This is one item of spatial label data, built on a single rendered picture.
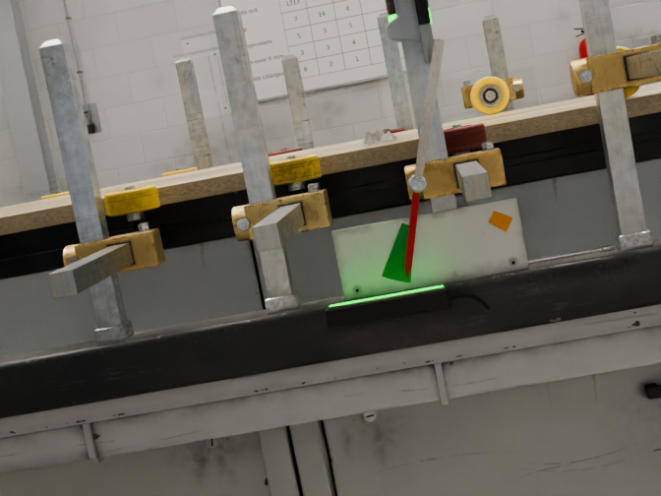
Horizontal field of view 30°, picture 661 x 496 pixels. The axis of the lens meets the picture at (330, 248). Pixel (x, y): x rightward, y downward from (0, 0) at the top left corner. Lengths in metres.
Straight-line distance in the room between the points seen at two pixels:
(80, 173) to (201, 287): 0.32
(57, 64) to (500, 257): 0.67
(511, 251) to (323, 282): 0.37
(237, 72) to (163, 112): 7.48
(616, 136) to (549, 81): 7.11
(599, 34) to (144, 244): 0.69
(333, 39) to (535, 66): 1.44
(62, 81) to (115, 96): 7.54
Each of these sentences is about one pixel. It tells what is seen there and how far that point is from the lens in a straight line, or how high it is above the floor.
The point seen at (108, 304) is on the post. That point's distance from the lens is 1.79.
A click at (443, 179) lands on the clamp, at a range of 1.71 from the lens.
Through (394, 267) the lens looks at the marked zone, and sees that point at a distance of 1.72.
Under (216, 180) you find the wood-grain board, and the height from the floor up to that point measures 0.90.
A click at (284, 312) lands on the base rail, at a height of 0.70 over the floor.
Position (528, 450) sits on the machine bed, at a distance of 2.05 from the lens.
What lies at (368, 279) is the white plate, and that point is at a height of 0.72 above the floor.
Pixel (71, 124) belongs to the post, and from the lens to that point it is 1.78.
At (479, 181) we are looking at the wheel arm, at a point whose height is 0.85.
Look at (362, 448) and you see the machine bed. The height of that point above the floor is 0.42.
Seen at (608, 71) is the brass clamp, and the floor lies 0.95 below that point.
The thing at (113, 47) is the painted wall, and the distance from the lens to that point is 9.33.
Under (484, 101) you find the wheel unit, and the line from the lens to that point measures 2.62.
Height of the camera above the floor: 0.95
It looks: 6 degrees down
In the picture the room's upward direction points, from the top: 11 degrees counter-clockwise
